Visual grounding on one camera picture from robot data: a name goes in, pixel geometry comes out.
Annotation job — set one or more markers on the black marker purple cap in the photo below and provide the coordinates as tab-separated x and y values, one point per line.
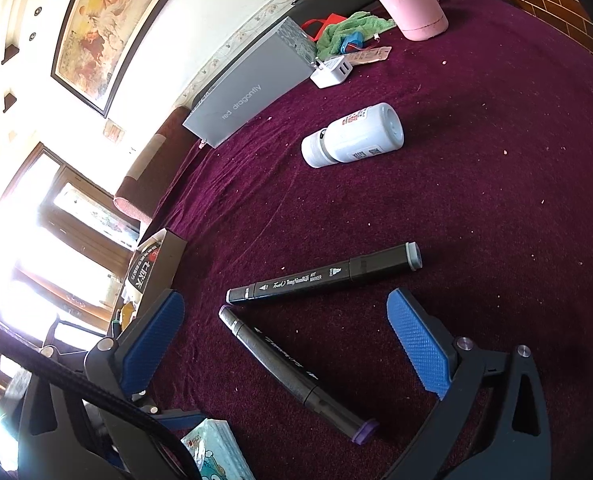
286	365

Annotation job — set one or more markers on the pink thermos bottle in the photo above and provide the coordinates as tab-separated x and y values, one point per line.
406	0

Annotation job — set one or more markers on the black marker grey cap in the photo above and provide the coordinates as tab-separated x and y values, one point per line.
326	274

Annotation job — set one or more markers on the white pill bottle grey neck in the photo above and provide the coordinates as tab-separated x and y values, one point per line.
356	135

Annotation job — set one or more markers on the white usb charger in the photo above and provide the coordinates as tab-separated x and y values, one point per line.
331	72

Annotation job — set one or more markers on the green cloth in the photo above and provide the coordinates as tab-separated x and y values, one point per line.
346	27

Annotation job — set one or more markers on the grey rectangular box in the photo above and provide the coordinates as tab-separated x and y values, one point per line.
236	105

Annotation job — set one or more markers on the pink patterned sachet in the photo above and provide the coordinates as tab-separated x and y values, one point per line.
371	55

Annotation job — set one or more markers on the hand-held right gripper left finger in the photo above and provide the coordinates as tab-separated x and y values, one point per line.
151	345

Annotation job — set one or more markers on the light blue tissue pack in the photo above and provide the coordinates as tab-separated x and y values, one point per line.
216	452

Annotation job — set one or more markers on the wooden framed window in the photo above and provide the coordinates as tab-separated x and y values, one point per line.
84	195

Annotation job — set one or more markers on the framed painting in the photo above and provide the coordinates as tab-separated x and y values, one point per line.
111	25

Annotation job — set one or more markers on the small blue object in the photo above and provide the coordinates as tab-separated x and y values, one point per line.
352	42

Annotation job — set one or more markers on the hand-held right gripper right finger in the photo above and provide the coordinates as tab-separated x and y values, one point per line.
421	345

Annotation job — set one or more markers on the black snack packet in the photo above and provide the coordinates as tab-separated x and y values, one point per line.
144	272

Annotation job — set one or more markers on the wooden brick pattern headboard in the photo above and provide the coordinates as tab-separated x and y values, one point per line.
551	0

